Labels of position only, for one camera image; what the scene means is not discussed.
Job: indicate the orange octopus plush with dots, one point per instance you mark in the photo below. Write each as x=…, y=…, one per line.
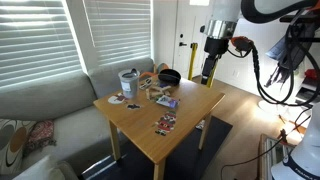
x=162, y=66

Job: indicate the silver cup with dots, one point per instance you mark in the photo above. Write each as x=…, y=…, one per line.
x=129, y=85

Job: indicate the plain white pillow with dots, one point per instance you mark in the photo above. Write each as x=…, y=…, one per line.
x=40, y=170

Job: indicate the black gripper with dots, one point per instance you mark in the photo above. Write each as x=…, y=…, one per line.
x=216, y=46

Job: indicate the red object on shelf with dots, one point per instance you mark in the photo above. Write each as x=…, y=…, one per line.
x=311, y=73

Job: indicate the wooden block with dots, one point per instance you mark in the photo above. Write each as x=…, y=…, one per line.
x=147, y=94
x=156, y=95
x=159, y=88

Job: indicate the wide white window blind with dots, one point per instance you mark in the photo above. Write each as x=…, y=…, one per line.
x=33, y=40

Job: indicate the wooden framed picture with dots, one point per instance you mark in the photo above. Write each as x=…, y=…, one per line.
x=268, y=156

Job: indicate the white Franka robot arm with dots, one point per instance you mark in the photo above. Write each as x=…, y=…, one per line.
x=226, y=10

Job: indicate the yellow pole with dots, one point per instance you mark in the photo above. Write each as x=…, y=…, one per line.
x=212, y=78
x=192, y=61

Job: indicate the narrow white window blind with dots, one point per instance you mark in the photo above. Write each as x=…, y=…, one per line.
x=120, y=30

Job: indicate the circle patterned pillow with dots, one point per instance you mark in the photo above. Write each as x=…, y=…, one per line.
x=11, y=143

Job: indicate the white door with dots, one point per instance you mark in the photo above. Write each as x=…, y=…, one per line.
x=190, y=30

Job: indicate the small blue block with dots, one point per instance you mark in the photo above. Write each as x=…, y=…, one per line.
x=163, y=85

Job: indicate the dark blue rug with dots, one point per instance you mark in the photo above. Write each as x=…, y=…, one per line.
x=213, y=133

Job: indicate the patterned playing card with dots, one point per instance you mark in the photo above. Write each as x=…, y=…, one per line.
x=145, y=83

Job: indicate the round white red coaster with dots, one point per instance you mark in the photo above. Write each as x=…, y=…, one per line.
x=116, y=99

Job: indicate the grey sofa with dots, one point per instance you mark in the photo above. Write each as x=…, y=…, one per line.
x=66, y=100

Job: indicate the dark hanging cloth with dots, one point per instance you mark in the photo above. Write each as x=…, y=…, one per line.
x=283, y=56

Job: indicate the red paisley pillow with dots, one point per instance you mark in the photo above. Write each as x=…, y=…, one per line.
x=41, y=135

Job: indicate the light wooden table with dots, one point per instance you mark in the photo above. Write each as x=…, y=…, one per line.
x=186, y=106

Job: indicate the small black sticker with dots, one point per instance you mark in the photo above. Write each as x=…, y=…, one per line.
x=133, y=106

